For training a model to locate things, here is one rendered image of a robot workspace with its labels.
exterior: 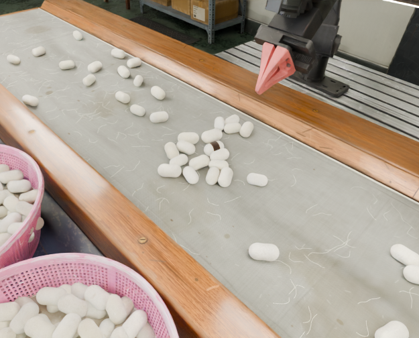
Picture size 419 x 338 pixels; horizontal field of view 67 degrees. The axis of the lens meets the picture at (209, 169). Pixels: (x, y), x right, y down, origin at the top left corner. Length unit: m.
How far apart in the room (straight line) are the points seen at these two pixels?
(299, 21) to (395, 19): 2.00
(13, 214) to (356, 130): 0.55
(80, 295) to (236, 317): 0.18
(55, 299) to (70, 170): 0.19
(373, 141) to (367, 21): 2.08
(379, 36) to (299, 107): 2.01
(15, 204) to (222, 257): 0.30
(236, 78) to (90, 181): 0.39
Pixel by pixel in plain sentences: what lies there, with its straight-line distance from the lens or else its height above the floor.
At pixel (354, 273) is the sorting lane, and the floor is 0.74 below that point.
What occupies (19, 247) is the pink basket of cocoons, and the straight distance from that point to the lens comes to 0.48.
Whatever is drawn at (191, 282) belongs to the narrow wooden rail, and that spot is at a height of 0.76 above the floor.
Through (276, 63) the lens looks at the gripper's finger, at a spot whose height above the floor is 0.86.
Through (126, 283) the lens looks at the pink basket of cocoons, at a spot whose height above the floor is 0.75.
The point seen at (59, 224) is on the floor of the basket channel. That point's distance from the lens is 0.56.
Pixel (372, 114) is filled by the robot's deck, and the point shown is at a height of 0.67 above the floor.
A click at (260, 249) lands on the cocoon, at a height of 0.76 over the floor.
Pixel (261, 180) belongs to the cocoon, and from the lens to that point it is 0.47.
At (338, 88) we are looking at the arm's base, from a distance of 0.92.
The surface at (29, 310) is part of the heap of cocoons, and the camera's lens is 0.41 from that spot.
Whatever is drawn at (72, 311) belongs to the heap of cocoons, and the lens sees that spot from 0.40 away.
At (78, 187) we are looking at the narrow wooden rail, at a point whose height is 0.76.
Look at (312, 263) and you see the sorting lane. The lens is 0.42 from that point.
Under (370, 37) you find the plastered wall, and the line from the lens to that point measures 2.63.
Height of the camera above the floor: 1.08
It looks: 43 degrees down
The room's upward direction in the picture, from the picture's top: 1 degrees clockwise
